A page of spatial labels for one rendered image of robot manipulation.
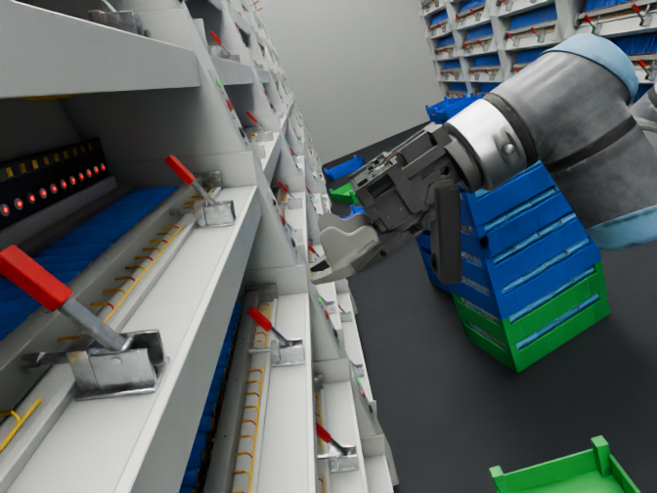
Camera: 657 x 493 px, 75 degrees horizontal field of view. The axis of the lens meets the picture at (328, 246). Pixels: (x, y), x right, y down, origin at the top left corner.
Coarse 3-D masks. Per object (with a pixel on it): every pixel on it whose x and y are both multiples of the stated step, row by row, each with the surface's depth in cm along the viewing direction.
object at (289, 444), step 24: (240, 288) 70; (264, 288) 68; (288, 288) 71; (264, 312) 66; (288, 312) 66; (264, 336) 60; (288, 336) 59; (264, 360) 55; (312, 360) 58; (288, 384) 50; (312, 384) 51; (288, 408) 46; (312, 408) 46; (264, 432) 43; (288, 432) 43; (312, 432) 43; (240, 456) 41; (264, 456) 41; (288, 456) 40; (312, 456) 40; (240, 480) 38; (264, 480) 38; (288, 480) 38; (312, 480) 38
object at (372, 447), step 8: (360, 440) 84; (368, 440) 84; (376, 440) 84; (368, 448) 84; (376, 448) 84; (384, 448) 85; (368, 456) 85; (376, 456) 85; (384, 456) 85; (368, 464) 84; (376, 464) 83; (384, 464) 83; (368, 472) 82; (376, 472) 82; (384, 472) 81; (368, 480) 80; (376, 480) 80; (384, 480) 80; (368, 488) 79; (376, 488) 78; (384, 488) 78; (392, 488) 78
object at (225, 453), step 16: (256, 304) 65; (240, 336) 56; (240, 352) 53; (240, 368) 50; (240, 384) 47; (224, 400) 45; (240, 400) 45; (224, 416) 43; (240, 416) 44; (256, 416) 45; (224, 432) 41; (240, 432) 43; (256, 432) 42; (224, 448) 39; (224, 464) 37; (208, 480) 36; (224, 480) 36
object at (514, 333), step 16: (592, 272) 104; (576, 288) 102; (592, 288) 104; (464, 304) 112; (544, 304) 100; (560, 304) 102; (576, 304) 103; (480, 320) 107; (528, 320) 99; (544, 320) 101; (496, 336) 103; (512, 336) 99
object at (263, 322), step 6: (252, 306) 52; (252, 312) 51; (258, 312) 52; (252, 318) 52; (258, 318) 52; (264, 318) 52; (258, 324) 52; (264, 324) 52; (270, 324) 53; (270, 330) 52; (276, 330) 53; (276, 336) 53; (282, 336) 53; (282, 342) 53; (288, 342) 54
